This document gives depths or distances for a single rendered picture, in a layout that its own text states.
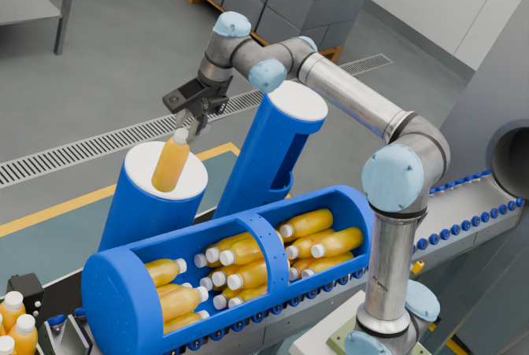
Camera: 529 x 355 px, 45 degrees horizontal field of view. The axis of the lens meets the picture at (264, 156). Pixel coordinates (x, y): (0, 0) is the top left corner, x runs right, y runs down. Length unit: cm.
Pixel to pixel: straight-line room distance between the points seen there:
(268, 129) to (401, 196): 157
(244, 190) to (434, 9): 412
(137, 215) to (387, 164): 109
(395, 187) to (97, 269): 77
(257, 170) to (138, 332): 146
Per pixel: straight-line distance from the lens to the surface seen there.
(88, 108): 409
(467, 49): 657
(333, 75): 144
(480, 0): 648
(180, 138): 162
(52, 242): 324
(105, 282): 161
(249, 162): 286
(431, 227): 268
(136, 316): 152
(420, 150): 127
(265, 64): 139
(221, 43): 144
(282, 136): 272
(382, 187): 125
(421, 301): 156
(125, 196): 212
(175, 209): 208
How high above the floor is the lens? 238
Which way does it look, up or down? 35 degrees down
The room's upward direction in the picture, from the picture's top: 24 degrees clockwise
